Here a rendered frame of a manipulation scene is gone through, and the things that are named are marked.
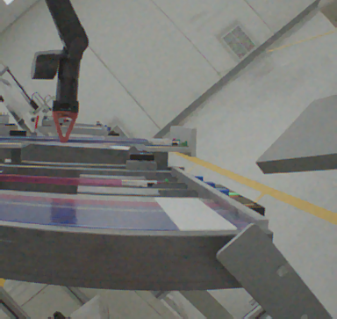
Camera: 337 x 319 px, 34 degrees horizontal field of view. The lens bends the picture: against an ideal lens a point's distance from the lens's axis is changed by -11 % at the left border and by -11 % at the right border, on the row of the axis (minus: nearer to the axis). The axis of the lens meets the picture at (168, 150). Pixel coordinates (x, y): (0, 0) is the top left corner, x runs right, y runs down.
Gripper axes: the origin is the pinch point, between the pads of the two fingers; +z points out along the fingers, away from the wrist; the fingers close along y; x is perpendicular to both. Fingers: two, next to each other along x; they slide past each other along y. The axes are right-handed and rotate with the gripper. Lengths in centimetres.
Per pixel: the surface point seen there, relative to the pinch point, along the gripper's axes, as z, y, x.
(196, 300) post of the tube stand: 43, -9, 36
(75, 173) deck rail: 6.5, 17.9, 3.3
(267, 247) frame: 7, 90, 22
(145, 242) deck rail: 7, 86, 11
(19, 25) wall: -161, -721, -118
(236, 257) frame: 8, 90, 19
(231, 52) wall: -126, -719, 217
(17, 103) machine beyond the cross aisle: -24, -410, -66
